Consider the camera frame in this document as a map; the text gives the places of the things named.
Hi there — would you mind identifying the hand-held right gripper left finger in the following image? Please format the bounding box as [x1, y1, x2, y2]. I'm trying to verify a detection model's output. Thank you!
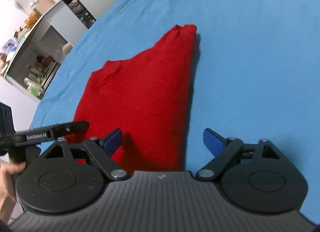
[40, 128, 130, 181]

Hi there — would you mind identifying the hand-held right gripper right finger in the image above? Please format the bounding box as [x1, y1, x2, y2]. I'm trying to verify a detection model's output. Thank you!
[195, 128, 284, 181]

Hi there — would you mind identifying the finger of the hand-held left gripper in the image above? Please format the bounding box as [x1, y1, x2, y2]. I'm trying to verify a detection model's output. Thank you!
[49, 120, 90, 140]

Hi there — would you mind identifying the red knit sweater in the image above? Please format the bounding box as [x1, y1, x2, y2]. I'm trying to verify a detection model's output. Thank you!
[67, 24, 198, 173]

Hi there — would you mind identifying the person's left hand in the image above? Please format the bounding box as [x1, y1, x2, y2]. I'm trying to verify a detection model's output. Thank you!
[0, 162, 27, 203]

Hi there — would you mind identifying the white plastic bag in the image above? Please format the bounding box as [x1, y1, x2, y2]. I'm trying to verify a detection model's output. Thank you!
[61, 42, 74, 59]

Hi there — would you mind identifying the white shelf desk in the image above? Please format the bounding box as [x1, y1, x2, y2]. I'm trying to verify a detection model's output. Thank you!
[0, 0, 75, 103]

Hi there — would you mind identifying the wicker basket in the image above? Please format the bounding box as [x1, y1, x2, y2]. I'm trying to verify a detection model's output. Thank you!
[34, 0, 56, 16]

